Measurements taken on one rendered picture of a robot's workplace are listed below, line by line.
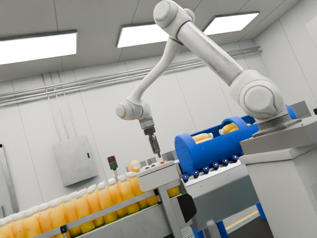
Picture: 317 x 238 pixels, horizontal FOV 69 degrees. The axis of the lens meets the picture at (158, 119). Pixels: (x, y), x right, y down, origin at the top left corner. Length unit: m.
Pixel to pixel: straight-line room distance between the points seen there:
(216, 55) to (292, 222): 0.82
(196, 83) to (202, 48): 4.84
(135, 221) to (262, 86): 0.90
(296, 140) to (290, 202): 0.29
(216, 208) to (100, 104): 3.88
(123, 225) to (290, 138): 0.90
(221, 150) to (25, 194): 3.90
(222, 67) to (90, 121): 4.07
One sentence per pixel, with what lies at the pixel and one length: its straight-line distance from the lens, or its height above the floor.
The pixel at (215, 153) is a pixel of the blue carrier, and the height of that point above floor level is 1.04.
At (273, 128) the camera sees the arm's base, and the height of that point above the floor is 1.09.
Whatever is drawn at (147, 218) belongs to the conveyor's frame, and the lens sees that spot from 1.34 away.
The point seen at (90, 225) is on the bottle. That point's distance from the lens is 1.36.
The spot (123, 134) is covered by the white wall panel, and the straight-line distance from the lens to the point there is 4.95.
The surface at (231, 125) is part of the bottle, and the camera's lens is 1.77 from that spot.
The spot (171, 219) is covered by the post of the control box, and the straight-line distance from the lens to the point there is 1.29.
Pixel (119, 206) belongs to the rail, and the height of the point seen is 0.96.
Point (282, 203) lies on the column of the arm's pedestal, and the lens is 1.26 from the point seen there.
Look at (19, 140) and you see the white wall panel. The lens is 4.95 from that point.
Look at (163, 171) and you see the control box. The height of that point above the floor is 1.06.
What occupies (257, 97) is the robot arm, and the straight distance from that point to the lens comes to 0.99.
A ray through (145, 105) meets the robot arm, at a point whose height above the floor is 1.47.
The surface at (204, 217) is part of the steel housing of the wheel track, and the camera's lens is 1.58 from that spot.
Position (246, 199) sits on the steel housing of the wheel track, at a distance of 1.71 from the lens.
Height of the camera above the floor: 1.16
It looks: 8 degrees up
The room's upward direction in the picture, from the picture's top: 19 degrees counter-clockwise
